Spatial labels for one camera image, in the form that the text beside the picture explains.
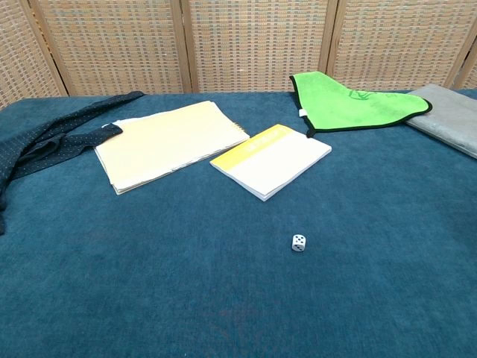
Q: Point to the white die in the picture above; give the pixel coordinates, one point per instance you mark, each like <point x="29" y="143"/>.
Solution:
<point x="299" y="243"/>

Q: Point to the yellow and white notepad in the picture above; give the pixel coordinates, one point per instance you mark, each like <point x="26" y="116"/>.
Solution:
<point x="275" y="168"/>

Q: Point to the cream spiral-bound notebook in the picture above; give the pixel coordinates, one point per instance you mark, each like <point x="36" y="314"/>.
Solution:
<point x="167" y="143"/>

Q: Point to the blue tablecloth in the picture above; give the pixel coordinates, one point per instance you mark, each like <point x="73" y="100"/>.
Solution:
<point x="208" y="268"/>

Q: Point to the green microfibre cloth black edge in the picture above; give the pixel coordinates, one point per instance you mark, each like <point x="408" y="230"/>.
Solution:
<point x="346" y="106"/>

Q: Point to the woven wooden folding screen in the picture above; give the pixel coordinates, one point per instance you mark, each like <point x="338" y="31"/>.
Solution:
<point x="238" y="41"/>

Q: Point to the dark blue dotted necktie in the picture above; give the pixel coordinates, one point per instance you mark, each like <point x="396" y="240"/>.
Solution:
<point x="44" y="139"/>

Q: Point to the grey folded cloth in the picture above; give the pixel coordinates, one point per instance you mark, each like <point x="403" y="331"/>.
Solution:
<point x="443" y="115"/>

